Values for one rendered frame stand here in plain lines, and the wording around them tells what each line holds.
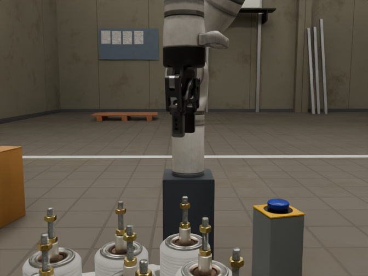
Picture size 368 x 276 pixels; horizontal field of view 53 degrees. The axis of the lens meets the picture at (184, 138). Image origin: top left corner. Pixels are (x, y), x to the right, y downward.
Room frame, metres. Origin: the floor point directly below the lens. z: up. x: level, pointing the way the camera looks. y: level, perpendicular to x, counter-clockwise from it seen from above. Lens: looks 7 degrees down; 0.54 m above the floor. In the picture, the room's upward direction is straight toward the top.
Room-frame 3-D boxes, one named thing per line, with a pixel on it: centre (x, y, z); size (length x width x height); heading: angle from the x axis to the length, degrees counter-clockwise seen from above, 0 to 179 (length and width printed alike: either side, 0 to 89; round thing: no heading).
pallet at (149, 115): (6.78, 1.06, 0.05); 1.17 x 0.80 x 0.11; 92
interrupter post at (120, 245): (0.64, 0.11, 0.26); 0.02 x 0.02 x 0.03
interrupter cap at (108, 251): (0.64, 0.11, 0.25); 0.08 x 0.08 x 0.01
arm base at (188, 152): (1.04, -0.01, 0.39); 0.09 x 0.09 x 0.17; 1
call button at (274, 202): (0.68, -0.18, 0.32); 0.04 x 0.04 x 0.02
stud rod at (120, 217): (0.64, 0.11, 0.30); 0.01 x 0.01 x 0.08
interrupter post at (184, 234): (0.67, 0.00, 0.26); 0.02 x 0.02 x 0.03
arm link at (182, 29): (0.67, -0.02, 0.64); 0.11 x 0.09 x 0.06; 73
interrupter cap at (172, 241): (0.67, 0.00, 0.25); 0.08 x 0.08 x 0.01
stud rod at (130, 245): (0.53, 0.08, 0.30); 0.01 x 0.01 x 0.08
